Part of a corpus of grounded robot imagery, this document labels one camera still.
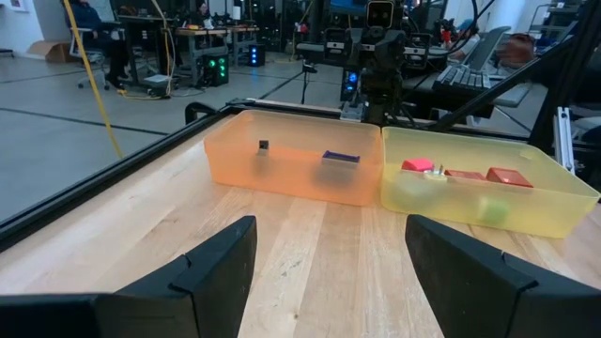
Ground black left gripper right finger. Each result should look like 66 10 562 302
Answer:
405 214 601 338

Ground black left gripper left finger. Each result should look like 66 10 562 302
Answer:
96 215 258 338

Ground green wall charger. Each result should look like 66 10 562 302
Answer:
477 196 512 225

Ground dark navy digital timer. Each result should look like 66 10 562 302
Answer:
321 149 362 166

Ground red multi-port USB charger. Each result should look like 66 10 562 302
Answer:
485 166 535 189

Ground pink-red cube wall charger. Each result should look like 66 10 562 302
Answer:
401 158 436 173

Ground office chair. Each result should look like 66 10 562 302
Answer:
69 27 112 90

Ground translucent yellow plastic bin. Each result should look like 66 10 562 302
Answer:
378 125 601 239

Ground person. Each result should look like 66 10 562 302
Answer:
65 0 131 90
445 18 485 62

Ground black computer keyboard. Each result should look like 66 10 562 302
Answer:
431 64 492 93

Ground grey laptop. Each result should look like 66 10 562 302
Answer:
462 25 513 71

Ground computer tower blue lights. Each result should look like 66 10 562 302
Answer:
247 43 267 67

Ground translucent orange plastic bin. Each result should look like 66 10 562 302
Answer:
203 109 384 208

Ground person's hand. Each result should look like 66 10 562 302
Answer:
497 32 536 69

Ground computer tower green lights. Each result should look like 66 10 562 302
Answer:
201 52 231 88

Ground wooden work desk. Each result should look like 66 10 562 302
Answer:
116 13 260 88

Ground cardboard box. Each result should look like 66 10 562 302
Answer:
27 39 76 65

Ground black metal table frame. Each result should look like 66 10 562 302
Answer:
0 0 601 253

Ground silver aluminium post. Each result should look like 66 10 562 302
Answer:
553 106 575 175

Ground yellow hanging cable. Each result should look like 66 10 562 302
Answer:
63 0 124 160

